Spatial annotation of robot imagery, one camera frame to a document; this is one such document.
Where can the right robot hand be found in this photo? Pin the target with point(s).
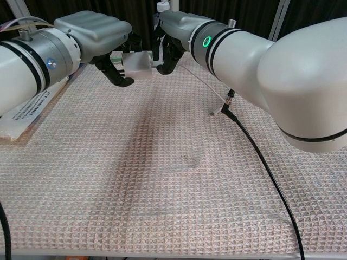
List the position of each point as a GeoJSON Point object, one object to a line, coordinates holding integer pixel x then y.
{"type": "Point", "coordinates": [181, 27]}

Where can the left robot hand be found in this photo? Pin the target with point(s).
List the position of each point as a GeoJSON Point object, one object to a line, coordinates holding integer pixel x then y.
{"type": "Point", "coordinates": [95, 32]}

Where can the white USB wall charger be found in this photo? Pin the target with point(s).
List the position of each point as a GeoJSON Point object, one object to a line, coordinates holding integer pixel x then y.
{"type": "Point", "coordinates": [137, 66]}

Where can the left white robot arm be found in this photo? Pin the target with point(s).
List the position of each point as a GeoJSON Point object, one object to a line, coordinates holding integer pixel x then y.
{"type": "Point", "coordinates": [27, 65]}

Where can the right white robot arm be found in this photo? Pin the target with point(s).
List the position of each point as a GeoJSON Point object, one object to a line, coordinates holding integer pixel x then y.
{"type": "Point", "coordinates": [271, 67]}

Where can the clear plastic water bottle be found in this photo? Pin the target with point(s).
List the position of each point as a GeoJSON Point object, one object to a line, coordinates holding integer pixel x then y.
{"type": "Point", "coordinates": [162, 6]}

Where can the dark curtain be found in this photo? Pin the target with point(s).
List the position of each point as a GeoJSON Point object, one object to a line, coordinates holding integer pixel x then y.
{"type": "Point", "coordinates": [67, 6]}

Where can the white printed plastic bag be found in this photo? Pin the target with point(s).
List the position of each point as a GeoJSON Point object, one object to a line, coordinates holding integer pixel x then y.
{"type": "Point", "coordinates": [24, 113]}

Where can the pink woven tablecloth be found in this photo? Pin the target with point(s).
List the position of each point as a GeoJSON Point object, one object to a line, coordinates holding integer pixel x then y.
{"type": "Point", "coordinates": [135, 189]}

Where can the white upright frame post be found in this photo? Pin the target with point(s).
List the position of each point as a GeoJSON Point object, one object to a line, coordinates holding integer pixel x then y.
{"type": "Point", "coordinates": [174, 5]}

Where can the white slanted frame post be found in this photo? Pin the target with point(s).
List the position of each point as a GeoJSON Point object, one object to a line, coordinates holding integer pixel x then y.
{"type": "Point", "coordinates": [20, 10]}
{"type": "Point", "coordinates": [279, 19]}

